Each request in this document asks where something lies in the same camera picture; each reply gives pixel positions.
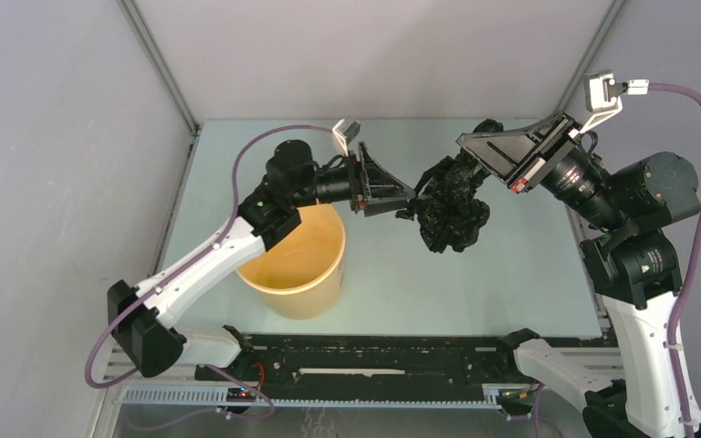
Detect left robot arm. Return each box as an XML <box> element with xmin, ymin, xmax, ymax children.
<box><xmin>107</xmin><ymin>140</ymin><xmax>415</xmax><ymax>381</ymax></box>

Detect right aluminium frame post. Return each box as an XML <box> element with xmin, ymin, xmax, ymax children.
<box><xmin>540</xmin><ymin>0</ymin><xmax>631</xmax><ymax>124</ymax></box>

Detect black plastic trash bag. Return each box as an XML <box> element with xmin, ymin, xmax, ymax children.
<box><xmin>395</xmin><ymin>149</ymin><xmax>491</xmax><ymax>254</ymax></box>

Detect aluminium frame post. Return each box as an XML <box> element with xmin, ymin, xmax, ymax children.
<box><xmin>540</xmin><ymin>0</ymin><xmax>631</xmax><ymax>124</ymax></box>
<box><xmin>117</xmin><ymin>0</ymin><xmax>200</xmax><ymax>136</ymax></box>

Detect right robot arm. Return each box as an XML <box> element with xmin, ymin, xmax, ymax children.
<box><xmin>457</xmin><ymin>113</ymin><xmax>701</xmax><ymax>437</ymax></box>

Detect left aluminium frame post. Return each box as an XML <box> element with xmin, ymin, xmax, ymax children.
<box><xmin>117</xmin><ymin>0</ymin><xmax>200</xmax><ymax>136</ymax></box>

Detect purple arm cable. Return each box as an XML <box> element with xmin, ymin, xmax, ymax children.
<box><xmin>646</xmin><ymin>82</ymin><xmax>701</xmax><ymax>424</ymax></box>
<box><xmin>84</xmin><ymin>125</ymin><xmax>335</xmax><ymax>390</ymax></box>

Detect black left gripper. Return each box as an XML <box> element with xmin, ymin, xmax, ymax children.
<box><xmin>291</xmin><ymin>142</ymin><xmax>414</xmax><ymax>218</ymax></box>

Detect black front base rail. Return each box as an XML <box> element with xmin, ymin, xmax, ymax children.
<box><xmin>225</xmin><ymin>328</ymin><xmax>537</xmax><ymax>404</ymax></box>

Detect right controller circuit board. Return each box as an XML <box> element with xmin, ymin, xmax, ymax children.
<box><xmin>496</xmin><ymin>387</ymin><xmax>537</xmax><ymax>404</ymax></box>

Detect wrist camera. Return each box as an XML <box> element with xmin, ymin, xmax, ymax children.
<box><xmin>577</xmin><ymin>69</ymin><xmax>650</xmax><ymax>135</ymax></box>
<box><xmin>331</xmin><ymin>118</ymin><xmax>361</xmax><ymax>156</ymax></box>

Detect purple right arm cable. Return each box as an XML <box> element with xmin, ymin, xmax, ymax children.
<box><xmin>646</xmin><ymin>82</ymin><xmax>701</xmax><ymax>424</ymax></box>

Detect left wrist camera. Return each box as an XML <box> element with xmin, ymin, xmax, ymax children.
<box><xmin>331</xmin><ymin>118</ymin><xmax>361</xmax><ymax>156</ymax></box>

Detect left controller circuit board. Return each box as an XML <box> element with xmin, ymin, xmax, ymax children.
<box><xmin>225</xmin><ymin>387</ymin><xmax>257</xmax><ymax>402</ymax></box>

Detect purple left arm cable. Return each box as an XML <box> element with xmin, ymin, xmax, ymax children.
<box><xmin>84</xmin><ymin>125</ymin><xmax>335</xmax><ymax>390</ymax></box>

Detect controller circuit board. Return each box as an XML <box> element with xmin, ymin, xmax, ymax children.
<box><xmin>496</xmin><ymin>387</ymin><xmax>537</xmax><ymax>404</ymax></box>
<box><xmin>225</xmin><ymin>387</ymin><xmax>257</xmax><ymax>402</ymax></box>

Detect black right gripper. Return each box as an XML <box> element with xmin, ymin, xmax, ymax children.
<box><xmin>457</xmin><ymin>107</ymin><xmax>625</xmax><ymax>232</ymax></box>

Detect yellow plastic trash bin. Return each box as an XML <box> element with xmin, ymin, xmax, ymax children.
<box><xmin>236</xmin><ymin>204</ymin><xmax>346</xmax><ymax>319</ymax></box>

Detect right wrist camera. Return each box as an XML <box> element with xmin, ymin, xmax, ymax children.
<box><xmin>577</xmin><ymin>69</ymin><xmax>650</xmax><ymax>135</ymax></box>

